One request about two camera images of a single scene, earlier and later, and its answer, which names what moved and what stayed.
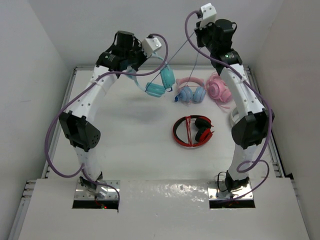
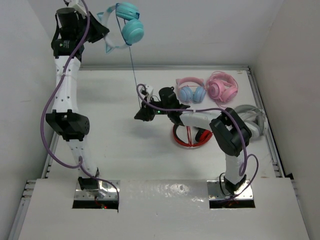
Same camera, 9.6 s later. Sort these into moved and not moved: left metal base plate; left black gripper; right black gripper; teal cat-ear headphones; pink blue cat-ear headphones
Moved: left black gripper; right black gripper; teal cat-ear headphones
Not moved: pink blue cat-ear headphones; left metal base plate
